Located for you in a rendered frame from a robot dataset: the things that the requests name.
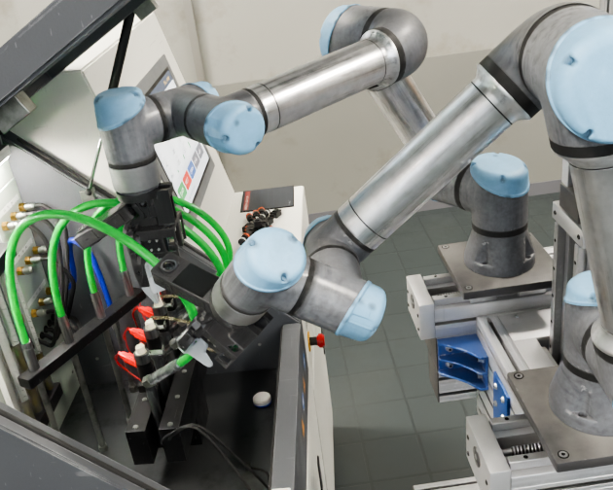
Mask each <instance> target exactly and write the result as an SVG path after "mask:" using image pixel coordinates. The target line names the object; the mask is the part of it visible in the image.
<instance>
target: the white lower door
mask: <svg viewBox="0 0 613 490"><path fill-rule="evenodd" d="M306 490H324V484H323V477H322V471H321V463H320V456H319V449H318V442H317V435H316V429H315V422H314V414H313V407H312V400H311V393H310V387H309V381H308V402H307V460H306Z"/></svg>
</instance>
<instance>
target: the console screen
mask: <svg viewBox="0 0 613 490"><path fill-rule="evenodd" d="M136 87H137V88H140V89H141V90H142V93H143V95H144V96H147V95H150V94H154V93H157V92H161V91H164V90H168V89H171V88H177V87H179V85H178V83H177V81H176V79H175V76H174V74H173V72H172V70H171V68H170V65H169V63H168V61H167V59H166V57H165V54H163V55H162V56H161V58H160V59H159V60H158V61H157V62H156V63H155V65H154V66H153V67H152V68H151V69H150V70H149V71H148V73H147V74H146V75H145V76H144V77H143V78H142V80H141V81H140V82H139V83H138V84H137V85H136ZM155 150H156V155H157V160H158V165H159V170H160V173H161V178H162V181H163V182H172V184H173V188H174V190H173V192H172V195H173V196H177V197H179V198H182V199H184V200H187V201H189V202H191V203H193V204H195V206H197V207H199V208H200V207H201V204H202V201H203V198H204V195H205V192H206V190H207V187H208V184H209V181H210V178H211V175H212V172H213V170H214V167H215V164H214V162H213V159H212V157H211V155H210V153H209V152H208V149H207V147H206V145H204V144H201V143H199V142H197V141H194V140H191V139H188V138H186V137H178V138H175V139H172V140H168V141H165V142H162V143H158V144H155ZM174 205H175V206H176V207H178V208H180V209H182V210H184V211H186V212H188V213H189V214H191V215H192V216H194V217H195V218H196V217H197V216H198V215H197V214H196V213H194V212H192V211H190V210H189V209H187V208H185V207H182V206H180V205H177V204H174ZM183 222H184V225H185V226H187V227H188V228H190V229H191V230H193V227H194V226H193V225H192V224H190V223H189V222H187V221H186V220H184V219H183Z"/></svg>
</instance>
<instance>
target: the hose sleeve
mask: <svg viewBox="0 0 613 490"><path fill-rule="evenodd" d="M178 359H179V358H177V359H175V360H173V361H171V362H170V363H168V364H167V365H165V366H164V367H161V368H160V369H157V370H156V371H154V372H153V373H151V374H150V375H149V376H148V380H149V382H150V383H151V384H156V383H158V382H160V381H162V380H164V379H165V378H167V377H168V376H169V375H171V374H173V373H175V372H176V371H178V370H180V369H181V368H183V367H179V366H178V365H177V360H178Z"/></svg>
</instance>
